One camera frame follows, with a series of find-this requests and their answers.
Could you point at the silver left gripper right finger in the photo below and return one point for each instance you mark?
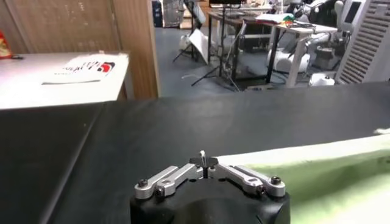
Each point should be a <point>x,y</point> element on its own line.
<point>250,181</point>

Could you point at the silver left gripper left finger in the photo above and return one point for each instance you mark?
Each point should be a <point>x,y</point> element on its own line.
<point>173,178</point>

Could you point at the light green t-shirt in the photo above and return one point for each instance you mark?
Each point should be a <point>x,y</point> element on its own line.
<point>320,182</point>

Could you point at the white robot base unit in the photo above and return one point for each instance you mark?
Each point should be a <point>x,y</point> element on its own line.
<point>320,79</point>

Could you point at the black table cover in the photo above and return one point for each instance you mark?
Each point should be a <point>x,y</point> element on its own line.
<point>182,128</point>

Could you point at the white robot with black joints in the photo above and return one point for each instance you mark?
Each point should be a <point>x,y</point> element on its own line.
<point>286,62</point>

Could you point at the dark brown desk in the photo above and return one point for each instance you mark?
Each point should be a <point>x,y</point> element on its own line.
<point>236,51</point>

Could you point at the white desk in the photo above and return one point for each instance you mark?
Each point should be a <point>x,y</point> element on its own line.
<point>297,54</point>

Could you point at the white plastic jug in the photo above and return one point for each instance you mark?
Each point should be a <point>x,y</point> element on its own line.
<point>185,42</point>

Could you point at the white leaning board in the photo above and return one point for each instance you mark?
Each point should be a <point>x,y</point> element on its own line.
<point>201,44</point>

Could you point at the white folded printed shirt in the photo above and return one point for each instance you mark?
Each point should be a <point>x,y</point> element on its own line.
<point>85,68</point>

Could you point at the black tripod stand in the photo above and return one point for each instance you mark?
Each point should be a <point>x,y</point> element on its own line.
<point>222,39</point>

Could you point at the white side table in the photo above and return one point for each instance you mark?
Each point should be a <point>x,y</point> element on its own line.
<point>36,88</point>

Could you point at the colourful cloth pile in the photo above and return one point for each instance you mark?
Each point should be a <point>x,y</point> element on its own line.
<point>274,18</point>

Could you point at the white air cooler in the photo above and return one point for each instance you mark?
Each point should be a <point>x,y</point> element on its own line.
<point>365,45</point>

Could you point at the black monitor on stand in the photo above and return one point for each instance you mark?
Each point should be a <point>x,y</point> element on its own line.
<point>225,2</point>

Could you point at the wooden partition screen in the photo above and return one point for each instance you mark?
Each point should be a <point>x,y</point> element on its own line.
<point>76,24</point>

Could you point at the red chips can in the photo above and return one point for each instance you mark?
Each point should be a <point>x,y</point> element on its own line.
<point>4,45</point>

